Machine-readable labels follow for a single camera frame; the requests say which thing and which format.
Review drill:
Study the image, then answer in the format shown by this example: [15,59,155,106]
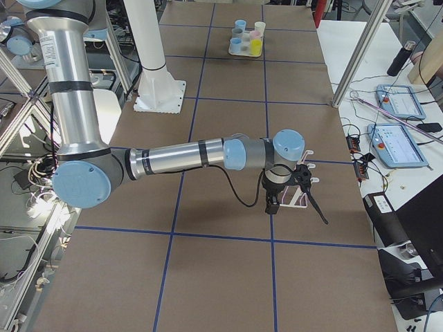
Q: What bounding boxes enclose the white wire cup rack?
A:
[280,149,316,208]

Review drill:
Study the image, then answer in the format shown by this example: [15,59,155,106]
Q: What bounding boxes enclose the far teach pendant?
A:
[376,84,426,120]

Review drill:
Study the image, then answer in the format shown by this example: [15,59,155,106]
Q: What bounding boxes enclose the black water bottle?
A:
[386,40,417,77]

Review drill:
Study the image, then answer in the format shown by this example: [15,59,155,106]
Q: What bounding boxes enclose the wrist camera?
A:
[265,193,280,215]

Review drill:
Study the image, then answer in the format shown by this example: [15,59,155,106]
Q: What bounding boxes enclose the black labelled box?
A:
[363,192,409,246]

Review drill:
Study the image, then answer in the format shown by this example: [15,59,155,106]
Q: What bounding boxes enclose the near teach pendant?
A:
[367,123,428,169]

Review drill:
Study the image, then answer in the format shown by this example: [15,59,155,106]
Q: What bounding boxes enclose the light blue cup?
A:
[235,19,246,31]

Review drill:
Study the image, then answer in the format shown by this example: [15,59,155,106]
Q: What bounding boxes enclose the cream white cup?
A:
[254,21,266,37]

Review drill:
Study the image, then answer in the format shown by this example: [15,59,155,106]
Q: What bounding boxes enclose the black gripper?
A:
[289,164,329,225]

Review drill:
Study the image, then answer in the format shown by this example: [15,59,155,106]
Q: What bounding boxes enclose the teach pendant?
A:
[376,84,426,120]
[367,123,428,169]

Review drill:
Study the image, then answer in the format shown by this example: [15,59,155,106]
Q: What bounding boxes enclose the black computer monitor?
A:
[377,176,443,321]

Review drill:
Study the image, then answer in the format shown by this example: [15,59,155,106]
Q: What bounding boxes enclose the yellow cup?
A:
[250,39,262,57]

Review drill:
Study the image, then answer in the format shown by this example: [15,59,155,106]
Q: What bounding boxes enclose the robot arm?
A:
[22,1,312,215]

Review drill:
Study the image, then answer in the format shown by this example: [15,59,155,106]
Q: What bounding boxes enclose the metal grabber rod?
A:
[350,91,442,144]

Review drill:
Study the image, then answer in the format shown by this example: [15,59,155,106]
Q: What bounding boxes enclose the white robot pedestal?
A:
[124,0,186,114]

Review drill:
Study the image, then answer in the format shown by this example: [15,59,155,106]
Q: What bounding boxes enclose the cream plastic tray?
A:
[228,30,263,57]

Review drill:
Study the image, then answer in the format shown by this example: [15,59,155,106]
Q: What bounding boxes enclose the aluminium frame post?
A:
[332,0,392,108]

